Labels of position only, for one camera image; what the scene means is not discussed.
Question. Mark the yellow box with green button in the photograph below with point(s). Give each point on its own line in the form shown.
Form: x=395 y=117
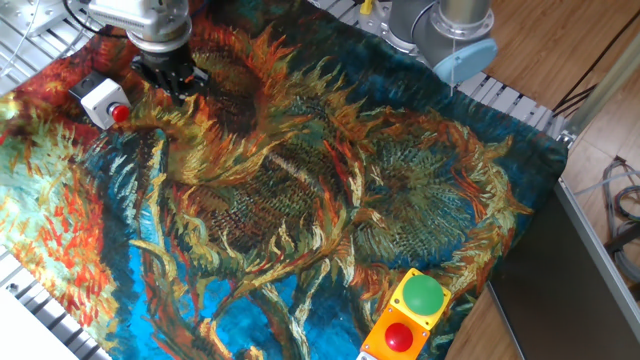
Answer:
x=422 y=297

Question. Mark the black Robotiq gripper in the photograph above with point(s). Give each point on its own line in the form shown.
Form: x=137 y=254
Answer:
x=167 y=62

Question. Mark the yellow plastic clip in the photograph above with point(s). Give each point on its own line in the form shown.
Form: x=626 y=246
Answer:
x=366 y=6

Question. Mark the grey and white UR5 arm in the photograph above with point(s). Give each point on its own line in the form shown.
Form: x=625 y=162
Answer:
x=450 y=30

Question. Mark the sunflower painting print cloth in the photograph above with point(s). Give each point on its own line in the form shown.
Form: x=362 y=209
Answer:
x=300 y=200

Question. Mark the silver metal plate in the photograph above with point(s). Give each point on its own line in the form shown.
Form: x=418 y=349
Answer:
x=35 y=12

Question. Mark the plain white button box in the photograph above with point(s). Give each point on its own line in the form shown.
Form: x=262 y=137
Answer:
x=361 y=356

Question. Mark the white zip tie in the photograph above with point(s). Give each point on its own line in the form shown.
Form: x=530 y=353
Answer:
x=453 y=70

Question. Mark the dark panel with aluminium edge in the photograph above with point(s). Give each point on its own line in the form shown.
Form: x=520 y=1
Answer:
x=560 y=280

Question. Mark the orange box with red button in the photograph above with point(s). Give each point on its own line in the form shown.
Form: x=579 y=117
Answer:
x=397 y=335

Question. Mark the small white red-button box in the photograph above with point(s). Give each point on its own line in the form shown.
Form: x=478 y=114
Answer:
x=100 y=97

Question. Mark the aluminium frame post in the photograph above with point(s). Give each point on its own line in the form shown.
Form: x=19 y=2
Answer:
x=600 y=90

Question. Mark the white board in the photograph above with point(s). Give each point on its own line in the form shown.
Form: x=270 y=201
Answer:
x=30 y=335

